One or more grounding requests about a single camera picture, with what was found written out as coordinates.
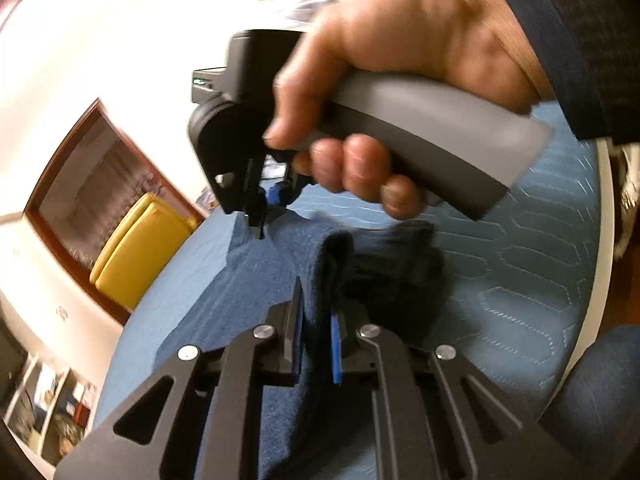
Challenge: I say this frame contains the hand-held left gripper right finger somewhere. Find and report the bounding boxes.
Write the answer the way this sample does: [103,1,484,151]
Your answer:
[327,305,576,480]

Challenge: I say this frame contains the brown wooden door frame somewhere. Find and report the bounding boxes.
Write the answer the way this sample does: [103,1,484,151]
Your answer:
[25,99,206,326]

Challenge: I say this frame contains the white bookshelf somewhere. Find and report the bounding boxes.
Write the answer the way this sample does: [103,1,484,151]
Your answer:
[0,350,98,466]

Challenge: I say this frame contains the person's right hand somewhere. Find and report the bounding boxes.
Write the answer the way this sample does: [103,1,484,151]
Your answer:
[262,0,556,222]

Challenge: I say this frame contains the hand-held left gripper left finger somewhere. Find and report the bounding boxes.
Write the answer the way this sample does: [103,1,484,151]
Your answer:
[52,277,306,480]

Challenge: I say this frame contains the person's right forearm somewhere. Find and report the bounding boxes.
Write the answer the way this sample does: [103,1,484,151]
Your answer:
[477,0,640,147]

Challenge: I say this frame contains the person's leg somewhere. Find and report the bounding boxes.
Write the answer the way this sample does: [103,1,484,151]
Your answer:
[537,324,640,480]

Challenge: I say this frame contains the blue denim pants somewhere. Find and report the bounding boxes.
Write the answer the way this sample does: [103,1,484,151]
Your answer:
[150,217,446,480]

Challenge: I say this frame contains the yellow chair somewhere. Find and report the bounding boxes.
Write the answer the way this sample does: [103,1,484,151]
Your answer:
[90,192,198,311]

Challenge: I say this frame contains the white patterned cloth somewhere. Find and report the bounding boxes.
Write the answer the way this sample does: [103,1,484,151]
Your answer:
[612,144,640,261]

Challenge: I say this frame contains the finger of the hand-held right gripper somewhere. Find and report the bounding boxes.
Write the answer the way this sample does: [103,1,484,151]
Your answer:
[244,157,269,241]
[267,150,307,209]

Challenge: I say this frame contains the blue quilted bed cover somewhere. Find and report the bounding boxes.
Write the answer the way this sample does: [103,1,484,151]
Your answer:
[92,100,615,480]

